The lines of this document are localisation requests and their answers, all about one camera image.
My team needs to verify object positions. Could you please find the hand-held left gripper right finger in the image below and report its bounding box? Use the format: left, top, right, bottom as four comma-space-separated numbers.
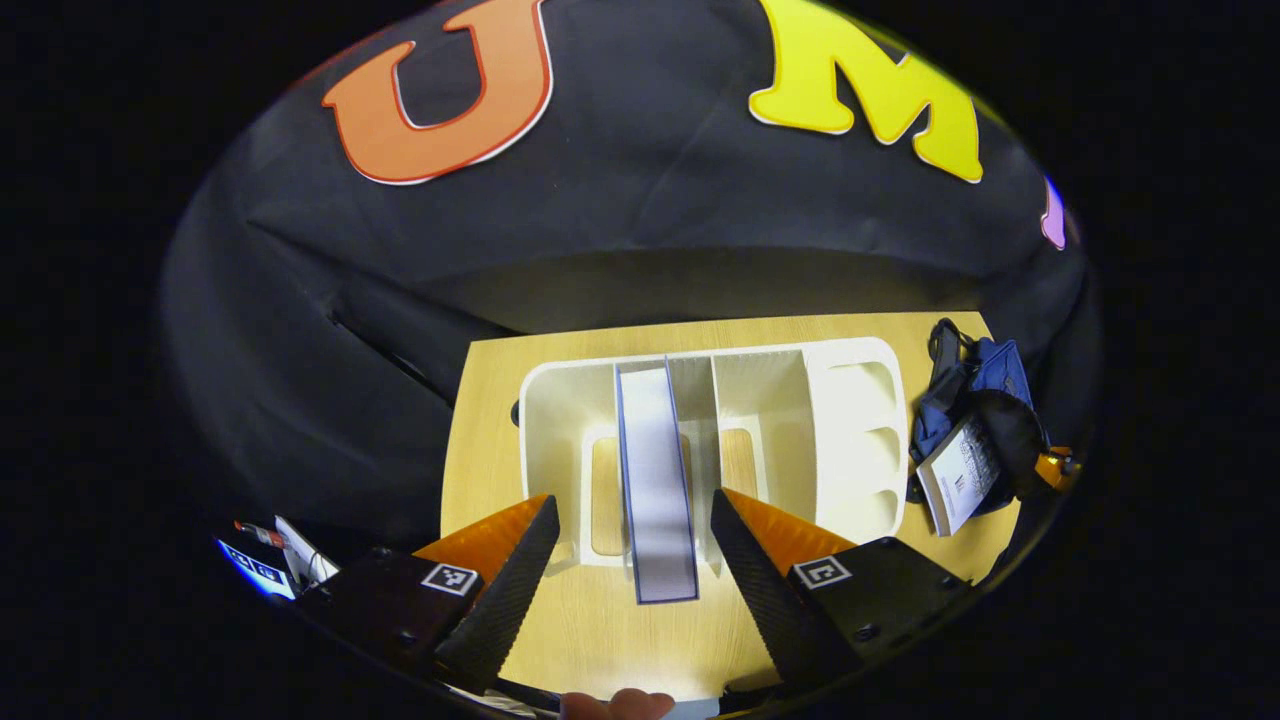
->
709, 487, 976, 693

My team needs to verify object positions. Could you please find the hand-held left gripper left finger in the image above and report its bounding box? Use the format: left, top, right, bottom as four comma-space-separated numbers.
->
300, 493, 562, 696

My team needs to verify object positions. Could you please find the white patterned book red figure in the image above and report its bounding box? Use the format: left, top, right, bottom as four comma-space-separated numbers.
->
915, 414, 1004, 539

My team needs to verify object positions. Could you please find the blue schoolbag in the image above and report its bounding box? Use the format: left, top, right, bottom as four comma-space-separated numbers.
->
905, 317, 1053, 517

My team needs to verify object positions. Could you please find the grey book with black square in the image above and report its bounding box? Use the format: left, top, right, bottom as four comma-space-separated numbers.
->
612, 357, 702, 607

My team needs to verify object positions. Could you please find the white plastic bookshelf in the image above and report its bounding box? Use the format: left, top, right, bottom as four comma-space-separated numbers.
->
517, 336, 910, 571

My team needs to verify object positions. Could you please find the white printed sign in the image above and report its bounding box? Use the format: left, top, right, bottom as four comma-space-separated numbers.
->
214, 514, 343, 603

